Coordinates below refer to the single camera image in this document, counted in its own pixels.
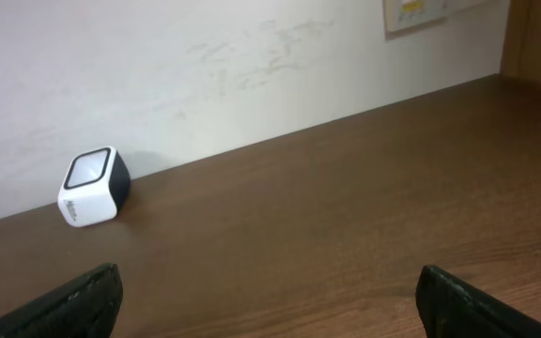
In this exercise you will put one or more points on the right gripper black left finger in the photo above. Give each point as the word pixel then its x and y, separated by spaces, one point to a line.
pixel 86 306

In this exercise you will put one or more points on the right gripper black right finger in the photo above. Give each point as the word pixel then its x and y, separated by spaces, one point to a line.
pixel 450 308

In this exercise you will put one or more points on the white barcode scanner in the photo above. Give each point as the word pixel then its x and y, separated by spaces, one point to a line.
pixel 95 187

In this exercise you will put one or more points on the wall switch panel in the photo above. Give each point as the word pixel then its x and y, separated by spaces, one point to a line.
pixel 404 14

